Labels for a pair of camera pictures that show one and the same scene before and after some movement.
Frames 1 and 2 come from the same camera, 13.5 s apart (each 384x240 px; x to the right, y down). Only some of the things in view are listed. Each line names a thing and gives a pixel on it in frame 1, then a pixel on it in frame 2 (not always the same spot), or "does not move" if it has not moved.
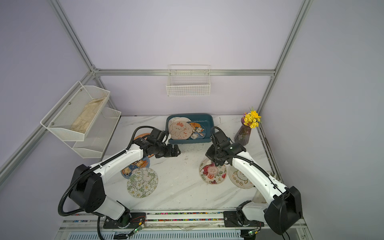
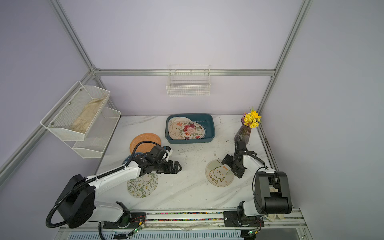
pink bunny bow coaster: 180,128 does not move
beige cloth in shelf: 84,120 does not move
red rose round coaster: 211,174 -> 192,130
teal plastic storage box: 207,118 does not move
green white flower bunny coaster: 142,182 does not move
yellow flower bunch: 252,119 does not move
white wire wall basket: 189,80 does not move
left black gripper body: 163,151 -> 162,167
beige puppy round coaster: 238,179 -> 218,174
